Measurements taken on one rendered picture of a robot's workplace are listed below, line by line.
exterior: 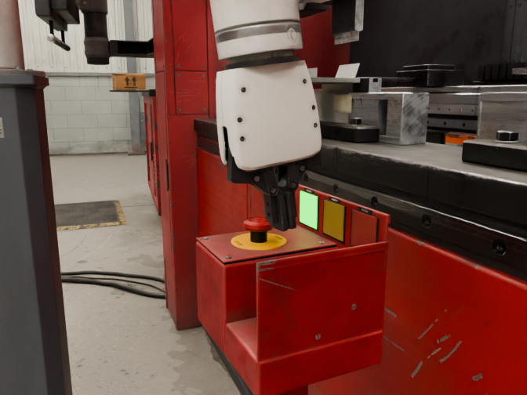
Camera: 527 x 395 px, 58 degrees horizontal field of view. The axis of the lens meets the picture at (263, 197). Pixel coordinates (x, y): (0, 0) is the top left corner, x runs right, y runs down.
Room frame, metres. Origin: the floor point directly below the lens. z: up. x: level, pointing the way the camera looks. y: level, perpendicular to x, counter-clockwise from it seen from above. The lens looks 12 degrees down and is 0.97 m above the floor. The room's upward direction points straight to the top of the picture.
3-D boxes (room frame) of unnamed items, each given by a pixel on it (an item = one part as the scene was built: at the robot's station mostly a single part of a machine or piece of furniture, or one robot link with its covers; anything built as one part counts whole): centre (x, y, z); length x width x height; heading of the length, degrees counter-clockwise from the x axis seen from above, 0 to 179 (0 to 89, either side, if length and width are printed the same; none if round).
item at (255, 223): (0.59, 0.01, 0.79); 0.04 x 0.04 x 0.04
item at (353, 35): (1.12, -0.19, 1.13); 0.10 x 0.02 x 0.10; 22
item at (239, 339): (0.55, -0.02, 0.75); 0.20 x 0.16 x 0.18; 26
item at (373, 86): (1.10, -0.19, 0.99); 0.20 x 0.03 x 0.03; 22
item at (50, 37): (2.09, 0.86, 1.20); 0.45 x 0.03 x 0.08; 14
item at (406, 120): (1.06, -0.21, 0.92); 0.39 x 0.06 x 0.10; 22
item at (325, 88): (1.12, -0.17, 0.99); 0.14 x 0.01 x 0.03; 22
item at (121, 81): (3.38, 0.93, 1.04); 0.30 x 0.26 x 0.12; 17
